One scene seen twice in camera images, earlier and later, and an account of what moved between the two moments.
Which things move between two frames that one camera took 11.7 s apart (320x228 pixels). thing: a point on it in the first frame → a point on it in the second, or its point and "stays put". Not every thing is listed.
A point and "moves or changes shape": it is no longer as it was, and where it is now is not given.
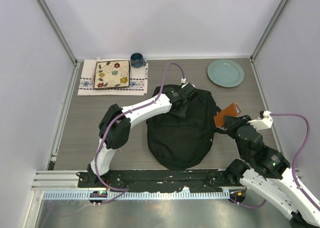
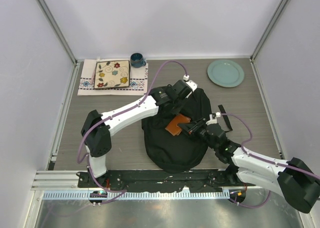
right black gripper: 231,122 → 192,127
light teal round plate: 226,73 stays put
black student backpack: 178,142 moves or changes shape
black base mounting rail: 161,180 stays put
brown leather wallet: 232,110 → 172,127
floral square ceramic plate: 112,74 stays put
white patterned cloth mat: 138,80 stays put
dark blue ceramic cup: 137,61 stays put
